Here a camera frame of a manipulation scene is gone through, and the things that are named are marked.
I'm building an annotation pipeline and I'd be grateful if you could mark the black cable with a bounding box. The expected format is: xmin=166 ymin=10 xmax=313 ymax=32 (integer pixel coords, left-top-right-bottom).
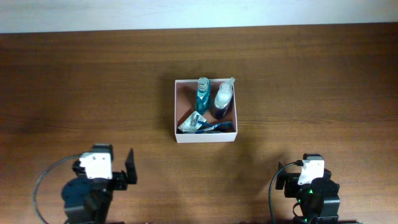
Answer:
xmin=32 ymin=154 xmax=82 ymax=224
xmin=267 ymin=159 xmax=304 ymax=224

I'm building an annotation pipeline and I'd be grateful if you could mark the white cardboard box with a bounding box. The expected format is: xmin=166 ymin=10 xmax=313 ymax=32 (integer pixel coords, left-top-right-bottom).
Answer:
xmin=174 ymin=78 xmax=238 ymax=143

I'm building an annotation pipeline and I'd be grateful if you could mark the right black cable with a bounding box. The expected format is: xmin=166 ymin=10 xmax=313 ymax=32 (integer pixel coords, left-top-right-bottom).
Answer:
xmin=267 ymin=159 xmax=304 ymax=224

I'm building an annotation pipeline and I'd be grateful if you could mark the blue disposable razor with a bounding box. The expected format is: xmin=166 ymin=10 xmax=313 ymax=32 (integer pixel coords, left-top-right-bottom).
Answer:
xmin=192 ymin=114 xmax=231 ymax=134

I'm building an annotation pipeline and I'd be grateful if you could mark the green white soap bar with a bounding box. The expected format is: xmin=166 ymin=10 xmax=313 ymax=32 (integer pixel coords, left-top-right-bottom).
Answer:
xmin=178 ymin=111 xmax=207 ymax=133

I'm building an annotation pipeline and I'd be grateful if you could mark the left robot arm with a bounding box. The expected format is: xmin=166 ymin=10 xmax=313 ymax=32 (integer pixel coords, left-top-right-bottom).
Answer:
xmin=61 ymin=144 xmax=137 ymax=223

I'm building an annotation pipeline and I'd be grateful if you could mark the blue white toothbrush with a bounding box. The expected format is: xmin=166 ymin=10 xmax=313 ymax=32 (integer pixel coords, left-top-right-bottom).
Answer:
xmin=194 ymin=121 xmax=233 ymax=132

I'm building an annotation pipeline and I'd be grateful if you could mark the left black cable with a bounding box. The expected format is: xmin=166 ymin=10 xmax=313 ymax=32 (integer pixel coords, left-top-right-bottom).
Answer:
xmin=32 ymin=154 xmax=82 ymax=224

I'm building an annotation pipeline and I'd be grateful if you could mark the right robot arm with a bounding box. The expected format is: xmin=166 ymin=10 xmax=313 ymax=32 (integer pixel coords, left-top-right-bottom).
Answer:
xmin=270 ymin=154 xmax=340 ymax=224

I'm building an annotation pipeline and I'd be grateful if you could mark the teal mouthwash bottle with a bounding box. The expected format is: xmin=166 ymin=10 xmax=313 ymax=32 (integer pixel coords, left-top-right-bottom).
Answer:
xmin=195 ymin=77 xmax=211 ymax=114

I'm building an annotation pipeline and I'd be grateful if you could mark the green toothpaste tube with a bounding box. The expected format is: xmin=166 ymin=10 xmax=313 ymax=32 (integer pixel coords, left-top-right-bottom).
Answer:
xmin=185 ymin=131 xmax=225 ymax=134

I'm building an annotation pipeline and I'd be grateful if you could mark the clear pump soap bottle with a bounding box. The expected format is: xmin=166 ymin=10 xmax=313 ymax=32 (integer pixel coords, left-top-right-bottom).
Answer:
xmin=213 ymin=77 xmax=235 ymax=119

